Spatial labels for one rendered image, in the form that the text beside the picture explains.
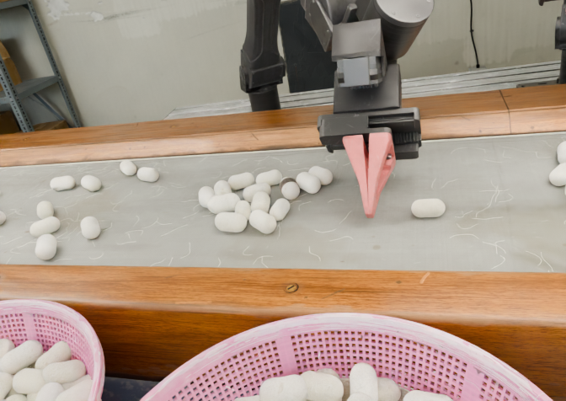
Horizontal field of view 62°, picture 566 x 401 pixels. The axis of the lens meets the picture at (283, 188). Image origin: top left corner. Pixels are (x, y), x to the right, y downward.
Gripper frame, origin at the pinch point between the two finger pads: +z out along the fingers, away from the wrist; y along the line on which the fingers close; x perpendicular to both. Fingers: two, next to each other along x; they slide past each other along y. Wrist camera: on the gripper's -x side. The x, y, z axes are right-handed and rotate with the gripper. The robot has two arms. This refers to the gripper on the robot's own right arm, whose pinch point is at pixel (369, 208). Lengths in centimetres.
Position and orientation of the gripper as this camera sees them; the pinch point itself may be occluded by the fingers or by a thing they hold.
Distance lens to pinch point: 47.5
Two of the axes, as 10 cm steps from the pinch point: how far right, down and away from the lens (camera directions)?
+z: -0.7, 9.3, -3.5
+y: 9.5, -0.4, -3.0
